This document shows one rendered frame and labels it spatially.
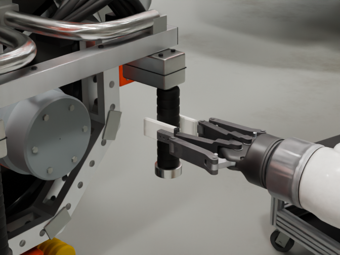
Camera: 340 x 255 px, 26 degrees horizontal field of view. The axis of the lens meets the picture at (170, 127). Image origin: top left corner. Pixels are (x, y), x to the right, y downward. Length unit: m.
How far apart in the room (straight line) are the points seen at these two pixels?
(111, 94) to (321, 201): 0.52
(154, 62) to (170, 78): 0.03
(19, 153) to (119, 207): 1.56
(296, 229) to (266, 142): 1.22
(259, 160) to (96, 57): 0.26
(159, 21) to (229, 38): 3.34
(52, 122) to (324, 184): 0.39
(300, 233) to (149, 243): 0.50
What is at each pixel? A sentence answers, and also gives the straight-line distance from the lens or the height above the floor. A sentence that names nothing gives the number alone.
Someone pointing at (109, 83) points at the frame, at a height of 0.83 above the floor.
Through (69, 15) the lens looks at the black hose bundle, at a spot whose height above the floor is 1.00.
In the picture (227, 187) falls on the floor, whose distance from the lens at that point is 2.72.
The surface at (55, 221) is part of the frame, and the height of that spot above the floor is 0.61.
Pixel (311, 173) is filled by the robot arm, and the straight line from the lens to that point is 0.97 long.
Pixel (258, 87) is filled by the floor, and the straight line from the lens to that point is 3.68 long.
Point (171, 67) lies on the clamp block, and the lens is 1.10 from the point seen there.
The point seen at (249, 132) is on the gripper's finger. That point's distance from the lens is 1.12.
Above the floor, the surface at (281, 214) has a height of 0.15.
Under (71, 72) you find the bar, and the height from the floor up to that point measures 0.97.
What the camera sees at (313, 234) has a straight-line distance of 2.18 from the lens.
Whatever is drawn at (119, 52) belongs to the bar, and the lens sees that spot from 1.06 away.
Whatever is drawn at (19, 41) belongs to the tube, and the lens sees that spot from 0.99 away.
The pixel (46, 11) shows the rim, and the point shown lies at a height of 0.95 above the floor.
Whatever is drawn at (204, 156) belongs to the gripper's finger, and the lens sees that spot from 1.05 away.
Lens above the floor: 1.30
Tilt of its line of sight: 24 degrees down
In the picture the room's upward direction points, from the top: straight up
